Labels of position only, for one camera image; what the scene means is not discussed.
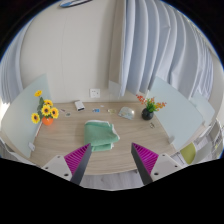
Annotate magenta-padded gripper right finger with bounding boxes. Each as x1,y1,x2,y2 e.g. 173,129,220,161
131,143,184,185

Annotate white wall socket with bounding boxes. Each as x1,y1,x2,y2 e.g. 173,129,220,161
89,87,101,99

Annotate round wall clock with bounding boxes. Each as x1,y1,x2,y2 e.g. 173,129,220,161
59,0,93,8

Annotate small white box device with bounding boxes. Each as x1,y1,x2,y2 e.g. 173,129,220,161
74,100,86,112

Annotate grey-white curtain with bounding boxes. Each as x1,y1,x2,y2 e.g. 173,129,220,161
0,16,34,104
118,0,216,101

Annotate green towel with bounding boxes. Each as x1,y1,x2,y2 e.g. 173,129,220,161
83,119,121,153

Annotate yellow-green chair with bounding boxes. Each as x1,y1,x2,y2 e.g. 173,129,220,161
179,142,198,165

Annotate small frosted back panel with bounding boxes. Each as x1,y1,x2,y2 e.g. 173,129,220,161
108,79,123,99

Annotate sunflowers in orange vase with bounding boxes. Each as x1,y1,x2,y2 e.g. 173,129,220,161
30,89,60,126

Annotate small plant in black vase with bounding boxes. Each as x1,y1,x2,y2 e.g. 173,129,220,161
135,94,167,121

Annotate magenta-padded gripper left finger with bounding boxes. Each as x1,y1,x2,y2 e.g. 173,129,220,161
42,143,93,186

